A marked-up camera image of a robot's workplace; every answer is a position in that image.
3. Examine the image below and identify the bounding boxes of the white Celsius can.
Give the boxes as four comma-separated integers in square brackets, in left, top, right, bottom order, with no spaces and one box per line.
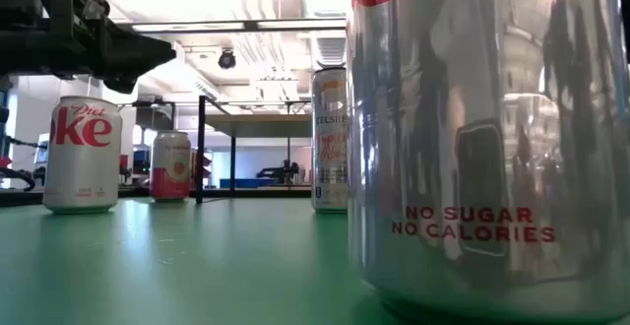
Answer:
[311,66,349,215]

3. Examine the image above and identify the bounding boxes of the wooden shelf black legs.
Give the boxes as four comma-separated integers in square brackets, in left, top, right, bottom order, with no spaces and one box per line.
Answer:
[195,95,348,206]

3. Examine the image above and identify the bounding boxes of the black ceiling spotlight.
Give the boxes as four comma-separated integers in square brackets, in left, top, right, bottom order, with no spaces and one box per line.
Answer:
[218,48,237,71]

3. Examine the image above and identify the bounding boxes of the silver Diet Coke can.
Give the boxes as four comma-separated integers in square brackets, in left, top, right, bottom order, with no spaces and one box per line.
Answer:
[346,0,630,325]

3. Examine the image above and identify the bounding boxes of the long overhead light bar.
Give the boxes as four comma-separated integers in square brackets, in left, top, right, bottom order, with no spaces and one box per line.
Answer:
[117,18,348,34]

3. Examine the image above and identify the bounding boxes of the computer monitor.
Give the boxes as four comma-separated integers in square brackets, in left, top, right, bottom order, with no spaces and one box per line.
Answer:
[32,140,50,165]

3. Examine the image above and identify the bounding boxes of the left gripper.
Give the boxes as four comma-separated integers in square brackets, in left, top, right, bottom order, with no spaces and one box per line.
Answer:
[0,0,177,96]

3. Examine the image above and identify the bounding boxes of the blue box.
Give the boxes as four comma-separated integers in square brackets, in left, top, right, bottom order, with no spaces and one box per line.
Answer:
[219,177,277,190]

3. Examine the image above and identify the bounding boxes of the Spindrift can pink band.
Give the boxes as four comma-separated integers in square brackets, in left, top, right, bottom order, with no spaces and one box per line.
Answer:
[150,130,193,203]

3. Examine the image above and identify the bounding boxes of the black rig frame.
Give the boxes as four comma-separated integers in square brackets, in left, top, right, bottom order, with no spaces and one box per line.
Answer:
[0,186,316,208]

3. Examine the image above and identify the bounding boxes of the white Diet Coke can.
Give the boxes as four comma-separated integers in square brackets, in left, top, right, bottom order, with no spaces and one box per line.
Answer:
[42,96,123,216]

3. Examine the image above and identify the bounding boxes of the green table mat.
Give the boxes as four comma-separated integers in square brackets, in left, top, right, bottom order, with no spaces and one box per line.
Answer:
[0,196,410,325]

